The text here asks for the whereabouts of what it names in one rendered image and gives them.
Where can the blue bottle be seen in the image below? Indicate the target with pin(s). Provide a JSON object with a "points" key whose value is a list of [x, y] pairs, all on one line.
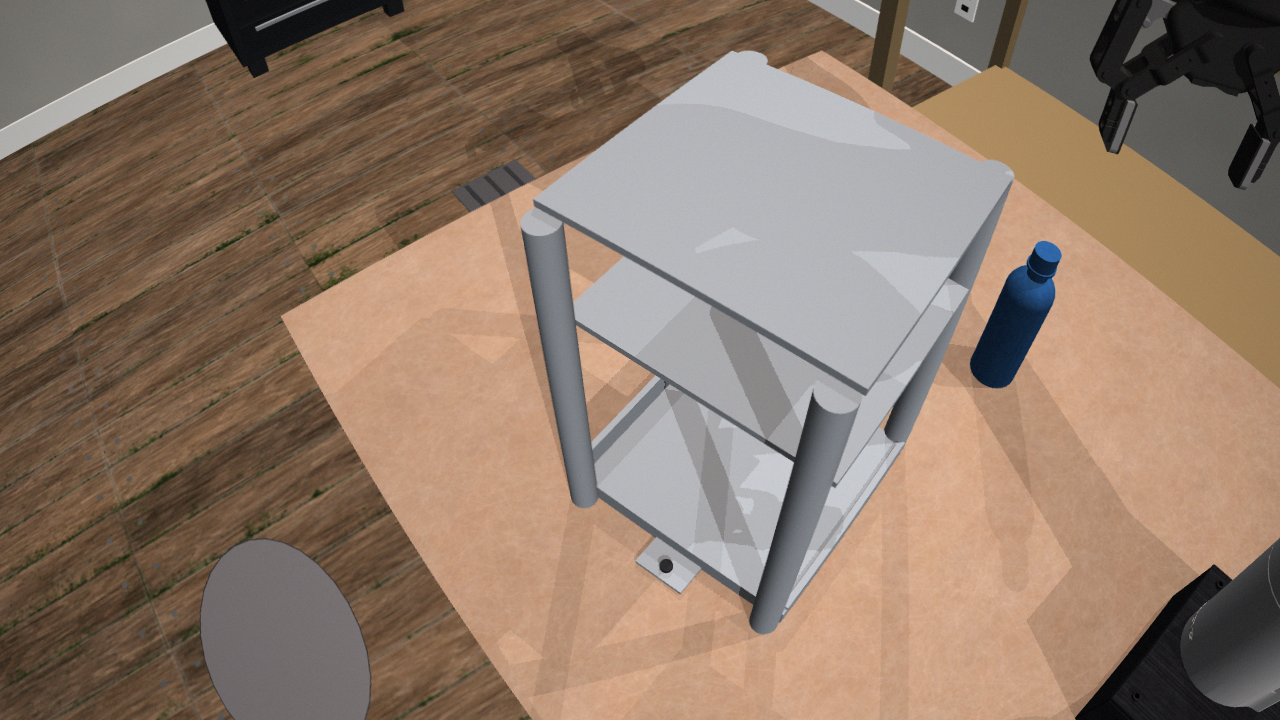
{"points": [[1021, 308]]}

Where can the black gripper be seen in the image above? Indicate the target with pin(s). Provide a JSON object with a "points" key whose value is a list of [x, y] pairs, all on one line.
{"points": [[1213, 46]]}

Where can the grey metal shelving unit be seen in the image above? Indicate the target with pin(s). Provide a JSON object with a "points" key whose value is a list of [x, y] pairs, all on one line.
{"points": [[774, 220]]}

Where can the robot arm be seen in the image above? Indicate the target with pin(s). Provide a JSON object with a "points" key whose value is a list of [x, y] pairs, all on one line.
{"points": [[1230, 647]]}

